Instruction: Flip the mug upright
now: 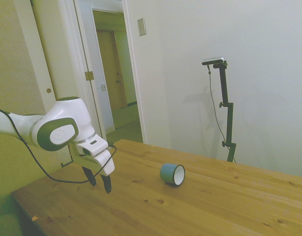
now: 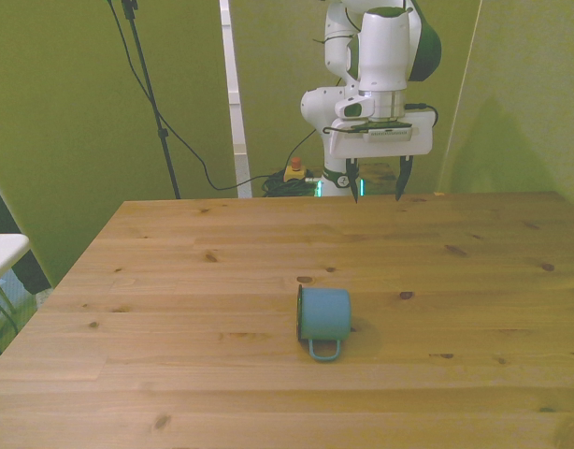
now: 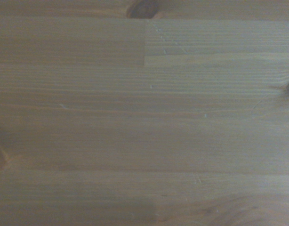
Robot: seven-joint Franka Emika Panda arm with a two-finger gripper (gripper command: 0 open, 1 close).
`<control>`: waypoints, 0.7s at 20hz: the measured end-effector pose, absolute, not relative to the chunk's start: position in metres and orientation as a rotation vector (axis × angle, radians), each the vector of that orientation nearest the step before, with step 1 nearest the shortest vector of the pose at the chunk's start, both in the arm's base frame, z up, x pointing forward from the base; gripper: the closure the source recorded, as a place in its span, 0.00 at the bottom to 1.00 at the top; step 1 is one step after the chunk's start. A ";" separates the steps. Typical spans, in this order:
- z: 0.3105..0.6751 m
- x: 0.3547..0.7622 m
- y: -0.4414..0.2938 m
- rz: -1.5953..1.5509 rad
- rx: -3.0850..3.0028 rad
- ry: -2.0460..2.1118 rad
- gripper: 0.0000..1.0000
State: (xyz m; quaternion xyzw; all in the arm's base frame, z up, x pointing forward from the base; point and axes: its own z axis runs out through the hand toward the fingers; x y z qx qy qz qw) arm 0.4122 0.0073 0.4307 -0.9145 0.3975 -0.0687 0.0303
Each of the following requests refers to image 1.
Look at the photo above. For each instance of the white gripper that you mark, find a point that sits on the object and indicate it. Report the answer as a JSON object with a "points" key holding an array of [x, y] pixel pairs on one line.
{"points": [[105, 163]]}

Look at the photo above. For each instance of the blue enamel mug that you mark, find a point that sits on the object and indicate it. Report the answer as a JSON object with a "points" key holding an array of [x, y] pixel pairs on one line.
{"points": [[167, 172]]}

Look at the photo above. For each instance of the silver door latch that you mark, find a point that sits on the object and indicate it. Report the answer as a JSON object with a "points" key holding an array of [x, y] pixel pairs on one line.
{"points": [[103, 87]]}

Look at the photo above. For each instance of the brass door hinge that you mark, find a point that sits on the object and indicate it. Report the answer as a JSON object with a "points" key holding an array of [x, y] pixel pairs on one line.
{"points": [[89, 75]]}

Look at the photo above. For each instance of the brown wooden hallway door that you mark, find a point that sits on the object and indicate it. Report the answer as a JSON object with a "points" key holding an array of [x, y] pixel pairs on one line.
{"points": [[109, 68]]}

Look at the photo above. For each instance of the white open door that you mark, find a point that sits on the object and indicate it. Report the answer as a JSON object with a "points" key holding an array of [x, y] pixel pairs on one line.
{"points": [[95, 61]]}

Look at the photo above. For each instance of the cream closet door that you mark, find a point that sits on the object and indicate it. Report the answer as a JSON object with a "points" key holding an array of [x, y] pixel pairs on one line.
{"points": [[52, 49]]}

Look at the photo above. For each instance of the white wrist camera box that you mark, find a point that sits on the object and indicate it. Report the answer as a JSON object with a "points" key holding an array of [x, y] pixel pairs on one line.
{"points": [[94, 146]]}

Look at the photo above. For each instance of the black camera stand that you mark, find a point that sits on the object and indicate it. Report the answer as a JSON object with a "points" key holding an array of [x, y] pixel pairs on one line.
{"points": [[229, 123], [211, 86]]}

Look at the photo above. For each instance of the beige wall switch plate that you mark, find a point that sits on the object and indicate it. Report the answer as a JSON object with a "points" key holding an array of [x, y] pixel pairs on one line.
{"points": [[141, 27]]}

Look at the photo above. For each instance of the grey exterior camera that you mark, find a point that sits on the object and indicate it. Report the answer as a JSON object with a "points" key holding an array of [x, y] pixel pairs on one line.
{"points": [[213, 60]]}

